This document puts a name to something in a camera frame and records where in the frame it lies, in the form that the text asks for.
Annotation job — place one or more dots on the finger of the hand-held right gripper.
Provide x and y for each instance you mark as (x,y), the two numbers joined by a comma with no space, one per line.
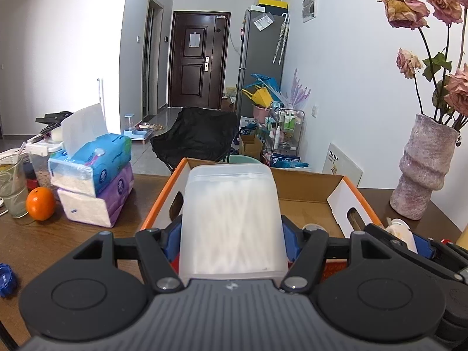
(426,245)
(406,254)

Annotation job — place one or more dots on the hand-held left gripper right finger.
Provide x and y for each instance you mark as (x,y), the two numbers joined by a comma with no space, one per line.
(292,243)

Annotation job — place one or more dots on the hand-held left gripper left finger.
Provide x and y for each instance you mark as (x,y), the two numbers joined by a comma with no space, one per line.
(172,243)

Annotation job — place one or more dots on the red white lint brush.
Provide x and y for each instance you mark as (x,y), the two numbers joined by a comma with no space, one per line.
(446,241)

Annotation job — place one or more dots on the white squeeze bottle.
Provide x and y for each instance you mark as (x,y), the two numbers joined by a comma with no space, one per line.
(400,232)

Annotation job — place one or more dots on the red cardboard box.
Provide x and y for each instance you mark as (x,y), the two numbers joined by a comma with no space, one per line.
(310,193)

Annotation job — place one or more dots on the clear cotton swab box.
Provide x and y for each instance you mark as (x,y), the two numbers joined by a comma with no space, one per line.
(230,219)

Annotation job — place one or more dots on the pink textured vase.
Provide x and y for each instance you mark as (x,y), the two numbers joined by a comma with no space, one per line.
(424,168)

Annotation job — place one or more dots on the purple tissue pack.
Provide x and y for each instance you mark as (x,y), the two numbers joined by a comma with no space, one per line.
(106,201)

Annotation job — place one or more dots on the blue white bag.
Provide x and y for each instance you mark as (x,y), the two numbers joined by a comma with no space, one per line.
(285,161)

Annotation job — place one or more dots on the white flat board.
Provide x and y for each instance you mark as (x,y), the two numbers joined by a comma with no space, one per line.
(345,166)

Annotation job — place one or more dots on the green plastic basin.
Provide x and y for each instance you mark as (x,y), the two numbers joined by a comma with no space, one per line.
(245,159)

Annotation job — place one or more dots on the brown cardboard carton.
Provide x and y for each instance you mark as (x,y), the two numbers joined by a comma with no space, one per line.
(251,148)

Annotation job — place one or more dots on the blue tissue pack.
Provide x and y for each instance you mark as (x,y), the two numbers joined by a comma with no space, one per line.
(98,161)

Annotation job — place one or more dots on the black folding chair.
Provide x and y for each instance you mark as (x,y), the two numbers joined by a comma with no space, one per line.
(197,135)

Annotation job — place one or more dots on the metal trolley rack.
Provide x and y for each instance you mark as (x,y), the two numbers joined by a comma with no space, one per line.
(287,131)

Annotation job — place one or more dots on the blue pet feeder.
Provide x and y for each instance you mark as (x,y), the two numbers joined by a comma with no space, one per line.
(138,129)

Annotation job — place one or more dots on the pink bucket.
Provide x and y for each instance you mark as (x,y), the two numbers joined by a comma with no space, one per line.
(261,113)

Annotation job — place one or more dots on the orange fruit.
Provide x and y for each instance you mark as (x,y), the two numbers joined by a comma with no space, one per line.
(41,203)

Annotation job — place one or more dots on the yellow bag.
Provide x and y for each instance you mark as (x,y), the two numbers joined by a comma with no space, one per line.
(261,95)

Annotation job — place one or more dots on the purple clothes hangers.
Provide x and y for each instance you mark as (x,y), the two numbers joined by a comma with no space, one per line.
(300,89)

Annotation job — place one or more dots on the clear food container white lid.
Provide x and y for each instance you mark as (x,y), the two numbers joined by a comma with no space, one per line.
(40,164)

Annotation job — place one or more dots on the clear drinking glass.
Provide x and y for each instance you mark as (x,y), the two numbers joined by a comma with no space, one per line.
(14,190)

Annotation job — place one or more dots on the blue round lid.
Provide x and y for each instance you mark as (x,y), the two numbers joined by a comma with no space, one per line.
(6,279)

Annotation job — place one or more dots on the black stand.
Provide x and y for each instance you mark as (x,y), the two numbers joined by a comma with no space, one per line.
(55,119)

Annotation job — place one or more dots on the dark brown door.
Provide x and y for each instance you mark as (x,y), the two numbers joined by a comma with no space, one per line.
(193,62)

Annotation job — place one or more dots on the grey refrigerator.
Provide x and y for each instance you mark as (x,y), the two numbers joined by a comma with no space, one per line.
(259,44)

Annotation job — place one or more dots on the hanging white umbrellas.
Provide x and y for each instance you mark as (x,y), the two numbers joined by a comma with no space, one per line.
(281,36)

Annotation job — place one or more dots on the yellow box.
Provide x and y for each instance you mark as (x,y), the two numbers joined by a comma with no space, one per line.
(273,3)

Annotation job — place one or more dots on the white wall socket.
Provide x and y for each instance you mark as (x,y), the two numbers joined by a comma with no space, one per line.
(314,111)

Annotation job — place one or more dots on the white wall panel box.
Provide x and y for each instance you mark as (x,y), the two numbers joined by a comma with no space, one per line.
(310,3)

